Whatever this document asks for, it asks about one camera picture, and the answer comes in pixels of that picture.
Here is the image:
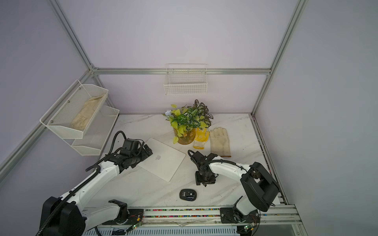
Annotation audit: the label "white wire wall basket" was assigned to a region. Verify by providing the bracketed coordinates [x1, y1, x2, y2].
[164, 64, 208, 95]

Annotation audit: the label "beige glove in basket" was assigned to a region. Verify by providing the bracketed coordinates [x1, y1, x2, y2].
[70, 95, 104, 131]

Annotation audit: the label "yellow glass cup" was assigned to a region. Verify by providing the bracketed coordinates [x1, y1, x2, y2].
[193, 128, 210, 149]

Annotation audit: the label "potted green plant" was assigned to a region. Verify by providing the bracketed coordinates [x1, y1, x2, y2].
[162, 99, 214, 145]

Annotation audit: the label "white laptop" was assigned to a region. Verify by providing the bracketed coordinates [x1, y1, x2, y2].
[138, 138, 186, 183]

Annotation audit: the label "black wireless mouse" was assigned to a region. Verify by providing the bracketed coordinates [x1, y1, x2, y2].
[179, 189, 197, 202]

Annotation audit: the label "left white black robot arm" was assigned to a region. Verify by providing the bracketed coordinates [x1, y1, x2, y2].
[36, 138, 153, 236]

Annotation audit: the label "white two-tier wall basket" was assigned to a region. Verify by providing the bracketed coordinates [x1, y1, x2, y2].
[40, 80, 119, 156]

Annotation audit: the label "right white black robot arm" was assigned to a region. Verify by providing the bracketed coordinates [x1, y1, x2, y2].
[188, 150, 280, 223]

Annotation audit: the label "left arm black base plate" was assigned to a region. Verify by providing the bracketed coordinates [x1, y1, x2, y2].
[102, 208, 144, 225]

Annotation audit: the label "aluminium front rail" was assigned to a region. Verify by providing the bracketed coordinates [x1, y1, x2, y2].
[84, 205, 307, 236]

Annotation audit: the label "aluminium frame profiles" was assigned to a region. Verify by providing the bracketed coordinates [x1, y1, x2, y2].
[1, 1, 307, 185]

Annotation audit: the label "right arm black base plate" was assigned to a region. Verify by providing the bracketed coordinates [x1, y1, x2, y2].
[220, 207, 260, 224]

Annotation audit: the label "beige work glove on table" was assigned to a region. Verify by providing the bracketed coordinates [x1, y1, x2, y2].
[210, 127, 231, 157]

